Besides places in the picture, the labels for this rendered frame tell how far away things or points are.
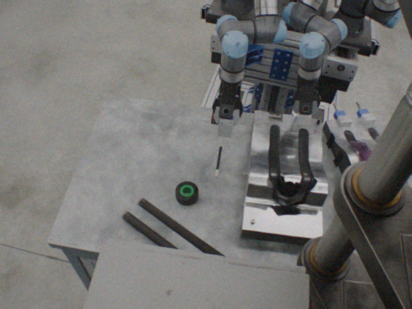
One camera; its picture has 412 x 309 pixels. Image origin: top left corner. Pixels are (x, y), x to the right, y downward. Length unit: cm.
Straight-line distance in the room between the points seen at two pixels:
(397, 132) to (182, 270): 33
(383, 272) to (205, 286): 23
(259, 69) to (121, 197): 93
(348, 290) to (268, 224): 57
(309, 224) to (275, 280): 78
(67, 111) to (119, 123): 129
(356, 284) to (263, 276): 28
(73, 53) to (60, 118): 70
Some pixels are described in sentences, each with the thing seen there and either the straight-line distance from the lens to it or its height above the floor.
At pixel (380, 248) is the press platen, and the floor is 154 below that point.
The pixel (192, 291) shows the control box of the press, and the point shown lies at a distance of 56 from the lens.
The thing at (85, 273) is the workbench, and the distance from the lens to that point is 165.
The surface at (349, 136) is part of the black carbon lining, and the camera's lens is 165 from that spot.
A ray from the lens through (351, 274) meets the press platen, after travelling 82.
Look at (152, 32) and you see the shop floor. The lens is 350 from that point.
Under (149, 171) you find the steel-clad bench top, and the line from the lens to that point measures 148.
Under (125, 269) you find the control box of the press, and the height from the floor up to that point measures 147.
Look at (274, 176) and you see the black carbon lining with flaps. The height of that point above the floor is 91.
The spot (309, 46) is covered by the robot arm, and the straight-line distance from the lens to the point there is 127.
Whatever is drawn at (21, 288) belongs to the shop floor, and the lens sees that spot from 228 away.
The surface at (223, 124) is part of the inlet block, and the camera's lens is 141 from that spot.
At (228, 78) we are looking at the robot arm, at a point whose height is 117.
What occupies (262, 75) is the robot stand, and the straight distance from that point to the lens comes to 198.
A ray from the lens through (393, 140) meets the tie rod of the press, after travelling 51.
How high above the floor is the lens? 200
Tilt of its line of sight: 52 degrees down
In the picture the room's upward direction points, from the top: 4 degrees clockwise
